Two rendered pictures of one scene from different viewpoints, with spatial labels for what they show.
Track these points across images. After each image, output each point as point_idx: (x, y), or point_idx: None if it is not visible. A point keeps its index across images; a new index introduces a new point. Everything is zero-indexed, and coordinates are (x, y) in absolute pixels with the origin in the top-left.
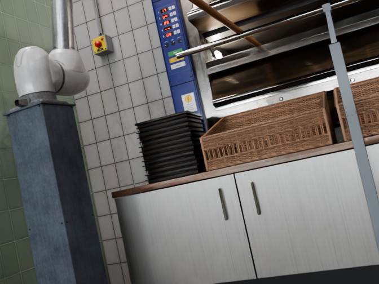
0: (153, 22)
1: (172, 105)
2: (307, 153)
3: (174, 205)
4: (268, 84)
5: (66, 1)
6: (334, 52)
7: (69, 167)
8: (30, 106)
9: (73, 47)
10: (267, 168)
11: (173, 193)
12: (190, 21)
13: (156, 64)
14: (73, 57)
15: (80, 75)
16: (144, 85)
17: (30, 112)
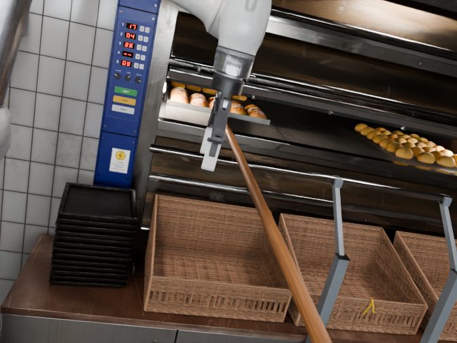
0: (107, 28)
1: (94, 150)
2: (262, 334)
3: (90, 341)
4: (220, 180)
5: (18, 27)
6: (340, 268)
7: None
8: None
9: (3, 102)
10: (216, 334)
11: (94, 329)
12: (171, 77)
13: (90, 88)
14: (3, 126)
15: (3, 150)
16: (62, 107)
17: None
